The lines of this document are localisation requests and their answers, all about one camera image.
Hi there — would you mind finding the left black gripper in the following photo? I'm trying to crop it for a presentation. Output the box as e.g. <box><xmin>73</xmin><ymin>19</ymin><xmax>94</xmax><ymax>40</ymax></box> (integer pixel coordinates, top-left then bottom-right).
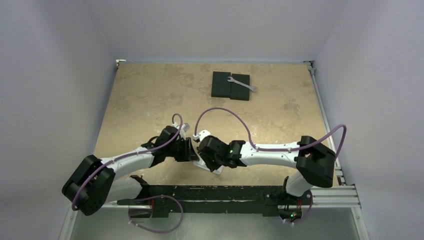
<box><xmin>165</xmin><ymin>137</ymin><xmax>199</xmax><ymax>162</ymax></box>

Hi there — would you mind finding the white remote control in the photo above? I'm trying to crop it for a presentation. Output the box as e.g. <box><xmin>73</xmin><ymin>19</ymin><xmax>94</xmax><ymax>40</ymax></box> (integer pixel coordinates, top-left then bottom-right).
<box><xmin>193</xmin><ymin>160</ymin><xmax>224</xmax><ymax>175</ymax></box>

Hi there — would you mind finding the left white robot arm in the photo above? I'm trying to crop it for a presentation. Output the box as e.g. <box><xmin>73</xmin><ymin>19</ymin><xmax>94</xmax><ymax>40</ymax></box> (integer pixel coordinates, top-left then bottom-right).
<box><xmin>61</xmin><ymin>123</ymin><xmax>199</xmax><ymax>216</ymax></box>

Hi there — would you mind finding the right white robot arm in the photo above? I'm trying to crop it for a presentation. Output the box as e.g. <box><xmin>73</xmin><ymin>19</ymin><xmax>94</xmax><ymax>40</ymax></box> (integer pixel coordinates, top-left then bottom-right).
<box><xmin>194</xmin><ymin>131</ymin><xmax>336</xmax><ymax>204</ymax></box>

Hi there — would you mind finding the right black foam block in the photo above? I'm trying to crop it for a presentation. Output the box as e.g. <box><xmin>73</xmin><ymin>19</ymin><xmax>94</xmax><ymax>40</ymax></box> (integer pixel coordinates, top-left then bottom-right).
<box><xmin>230</xmin><ymin>73</ymin><xmax>251</xmax><ymax>101</ymax></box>

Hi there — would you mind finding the black foam block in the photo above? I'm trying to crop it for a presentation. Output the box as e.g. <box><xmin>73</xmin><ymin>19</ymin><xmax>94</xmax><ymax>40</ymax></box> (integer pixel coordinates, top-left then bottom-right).
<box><xmin>211</xmin><ymin>71</ymin><xmax>231</xmax><ymax>98</ymax></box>
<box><xmin>230</xmin><ymin>73</ymin><xmax>251</xmax><ymax>101</ymax></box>

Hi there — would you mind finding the left black foam block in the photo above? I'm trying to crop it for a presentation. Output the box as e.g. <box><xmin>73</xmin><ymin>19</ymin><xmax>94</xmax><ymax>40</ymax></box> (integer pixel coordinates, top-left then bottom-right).
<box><xmin>211</xmin><ymin>71</ymin><xmax>231</xmax><ymax>98</ymax></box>

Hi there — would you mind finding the silver wrench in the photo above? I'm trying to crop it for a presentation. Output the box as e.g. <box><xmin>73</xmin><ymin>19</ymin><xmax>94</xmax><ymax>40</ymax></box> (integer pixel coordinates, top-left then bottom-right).
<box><xmin>227</xmin><ymin>76</ymin><xmax>258</xmax><ymax>92</ymax></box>

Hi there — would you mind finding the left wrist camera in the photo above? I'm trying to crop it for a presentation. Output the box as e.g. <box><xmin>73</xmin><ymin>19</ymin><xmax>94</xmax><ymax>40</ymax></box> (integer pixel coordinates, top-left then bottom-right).
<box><xmin>172</xmin><ymin>122</ymin><xmax>190</xmax><ymax>140</ymax></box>

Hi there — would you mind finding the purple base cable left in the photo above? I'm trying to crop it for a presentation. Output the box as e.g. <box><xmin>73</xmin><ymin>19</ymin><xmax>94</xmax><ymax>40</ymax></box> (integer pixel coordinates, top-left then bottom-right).
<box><xmin>128</xmin><ymin>195</ymin><xmax>185</xmax><ymax>235</ymax></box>

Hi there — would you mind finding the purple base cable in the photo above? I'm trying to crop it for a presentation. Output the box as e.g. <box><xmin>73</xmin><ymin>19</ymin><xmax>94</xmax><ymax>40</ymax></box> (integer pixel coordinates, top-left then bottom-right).
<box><xmin>281</xmin><ymin>196</ymin><xmax>315</xmax><ymax>226</ymax></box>
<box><xmin>128</xmin><ymin>195</ymin><xmax>185</xmax><ymax>235</ymax></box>

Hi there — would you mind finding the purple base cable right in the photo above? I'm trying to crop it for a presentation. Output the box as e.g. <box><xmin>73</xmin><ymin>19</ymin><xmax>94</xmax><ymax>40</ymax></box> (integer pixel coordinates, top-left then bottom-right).
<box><xmin>281</xmin><ymin>196</ymin><xmax>315</xmax><ymax>226</ymax></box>

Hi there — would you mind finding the aluminium frame rail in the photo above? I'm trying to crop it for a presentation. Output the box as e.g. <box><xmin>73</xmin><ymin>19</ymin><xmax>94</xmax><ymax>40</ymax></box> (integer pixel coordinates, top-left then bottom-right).
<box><xmin>303</xmin><ymin>61</ymin><xmax>370</xmax><ymax>240</ymax></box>

